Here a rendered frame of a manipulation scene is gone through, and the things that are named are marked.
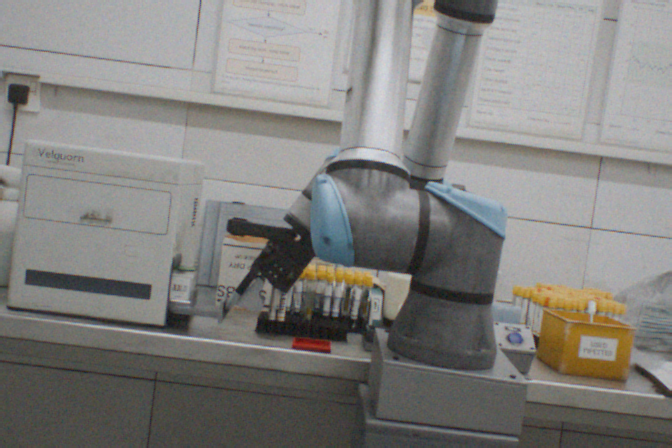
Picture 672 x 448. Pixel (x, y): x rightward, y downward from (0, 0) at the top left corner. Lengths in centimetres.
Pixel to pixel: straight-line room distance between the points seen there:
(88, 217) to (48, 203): 7
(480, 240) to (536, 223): 107
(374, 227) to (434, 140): 32
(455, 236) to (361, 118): 20
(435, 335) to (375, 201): 19
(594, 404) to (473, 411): 46
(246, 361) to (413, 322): 41
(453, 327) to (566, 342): 51
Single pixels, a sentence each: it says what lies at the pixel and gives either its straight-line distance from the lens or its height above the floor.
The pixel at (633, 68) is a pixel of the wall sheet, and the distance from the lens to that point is 225.
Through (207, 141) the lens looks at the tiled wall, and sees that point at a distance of 213.
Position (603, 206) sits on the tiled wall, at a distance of 223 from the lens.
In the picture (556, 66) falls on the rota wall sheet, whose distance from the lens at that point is 219.
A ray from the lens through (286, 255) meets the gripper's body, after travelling 151.
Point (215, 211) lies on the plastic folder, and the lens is 211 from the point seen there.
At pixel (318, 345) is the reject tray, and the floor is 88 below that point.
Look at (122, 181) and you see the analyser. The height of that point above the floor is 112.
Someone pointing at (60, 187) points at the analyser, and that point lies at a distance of 154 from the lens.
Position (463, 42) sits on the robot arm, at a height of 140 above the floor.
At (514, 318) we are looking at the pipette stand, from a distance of 165.
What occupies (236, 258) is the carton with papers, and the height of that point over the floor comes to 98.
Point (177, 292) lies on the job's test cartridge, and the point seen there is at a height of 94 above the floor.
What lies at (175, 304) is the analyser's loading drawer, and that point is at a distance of 153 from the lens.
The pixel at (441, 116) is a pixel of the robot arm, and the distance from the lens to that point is 135.
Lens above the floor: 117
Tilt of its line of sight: 3 degrees down
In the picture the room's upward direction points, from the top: 7 degrees clockwise
